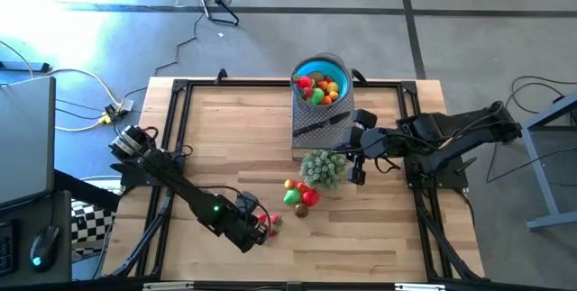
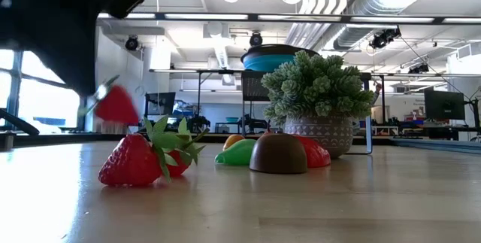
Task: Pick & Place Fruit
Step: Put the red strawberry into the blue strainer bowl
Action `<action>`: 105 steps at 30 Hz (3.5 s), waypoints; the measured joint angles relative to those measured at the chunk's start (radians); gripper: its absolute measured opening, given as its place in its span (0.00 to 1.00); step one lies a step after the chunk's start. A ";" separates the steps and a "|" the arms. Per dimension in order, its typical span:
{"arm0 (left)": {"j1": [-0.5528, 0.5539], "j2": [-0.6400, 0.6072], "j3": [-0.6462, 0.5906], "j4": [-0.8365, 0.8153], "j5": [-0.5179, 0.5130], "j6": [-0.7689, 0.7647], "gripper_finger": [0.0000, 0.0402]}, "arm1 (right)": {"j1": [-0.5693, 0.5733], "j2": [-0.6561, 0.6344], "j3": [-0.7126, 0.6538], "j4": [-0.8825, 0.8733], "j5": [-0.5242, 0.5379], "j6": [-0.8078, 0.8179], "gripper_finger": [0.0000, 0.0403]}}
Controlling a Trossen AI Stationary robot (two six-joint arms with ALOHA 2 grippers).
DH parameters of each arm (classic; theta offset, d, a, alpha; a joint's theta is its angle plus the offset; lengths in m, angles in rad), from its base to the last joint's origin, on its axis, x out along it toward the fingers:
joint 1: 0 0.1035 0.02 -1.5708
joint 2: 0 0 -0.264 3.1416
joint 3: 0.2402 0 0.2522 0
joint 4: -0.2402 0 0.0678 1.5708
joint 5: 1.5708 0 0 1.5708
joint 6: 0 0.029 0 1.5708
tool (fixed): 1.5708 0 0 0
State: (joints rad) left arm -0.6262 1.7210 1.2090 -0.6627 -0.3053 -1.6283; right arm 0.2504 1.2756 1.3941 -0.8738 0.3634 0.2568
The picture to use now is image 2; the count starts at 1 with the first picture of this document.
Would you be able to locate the black overhead light bar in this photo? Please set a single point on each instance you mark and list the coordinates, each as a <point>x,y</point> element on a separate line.
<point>300,18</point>

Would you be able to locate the green plastic apple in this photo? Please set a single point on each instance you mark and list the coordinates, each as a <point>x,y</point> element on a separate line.
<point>238,154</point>

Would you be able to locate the red bell pepper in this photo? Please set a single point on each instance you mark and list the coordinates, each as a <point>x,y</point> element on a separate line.
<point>317,154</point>

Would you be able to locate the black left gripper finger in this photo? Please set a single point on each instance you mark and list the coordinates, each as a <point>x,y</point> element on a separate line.
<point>86,62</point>
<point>67,66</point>

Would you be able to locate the red plastic tomato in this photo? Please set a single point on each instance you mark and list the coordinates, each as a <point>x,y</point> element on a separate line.
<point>268,132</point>

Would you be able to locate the black track light cluster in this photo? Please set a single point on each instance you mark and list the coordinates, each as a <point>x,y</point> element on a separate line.
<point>419,69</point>
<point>383,39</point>

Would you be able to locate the small orange fruit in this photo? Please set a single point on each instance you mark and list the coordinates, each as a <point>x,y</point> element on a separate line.
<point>233,139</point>

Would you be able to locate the teal background bowl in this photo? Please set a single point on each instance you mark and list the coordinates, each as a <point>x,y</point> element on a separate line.
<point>232,119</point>

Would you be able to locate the blue collapsible colander bowl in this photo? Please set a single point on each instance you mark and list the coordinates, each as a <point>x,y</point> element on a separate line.
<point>267,62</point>

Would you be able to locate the large window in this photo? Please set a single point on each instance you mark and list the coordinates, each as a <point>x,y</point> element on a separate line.
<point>49,111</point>

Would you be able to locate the potted artificial succulent plant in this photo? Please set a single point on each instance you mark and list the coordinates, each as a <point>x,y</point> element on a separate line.
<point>315,85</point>

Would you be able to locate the black background rig frame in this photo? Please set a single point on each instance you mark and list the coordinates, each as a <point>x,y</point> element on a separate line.
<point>169,70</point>

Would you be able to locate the black computer monitor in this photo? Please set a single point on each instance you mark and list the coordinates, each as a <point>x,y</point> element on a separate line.
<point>161,103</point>
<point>445,104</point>

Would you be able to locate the brown kiwi half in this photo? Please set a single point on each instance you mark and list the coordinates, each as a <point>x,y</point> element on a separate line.
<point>278,154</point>

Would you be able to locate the person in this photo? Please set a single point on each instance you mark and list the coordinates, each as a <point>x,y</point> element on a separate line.
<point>377,94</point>

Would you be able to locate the black ceiling spot lamp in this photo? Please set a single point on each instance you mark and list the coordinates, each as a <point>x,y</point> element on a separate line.
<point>256,40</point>
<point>132,43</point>

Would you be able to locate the red plastic strawberry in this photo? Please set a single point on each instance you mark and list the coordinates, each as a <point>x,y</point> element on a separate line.
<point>177,166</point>
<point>129,164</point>
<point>118,107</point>

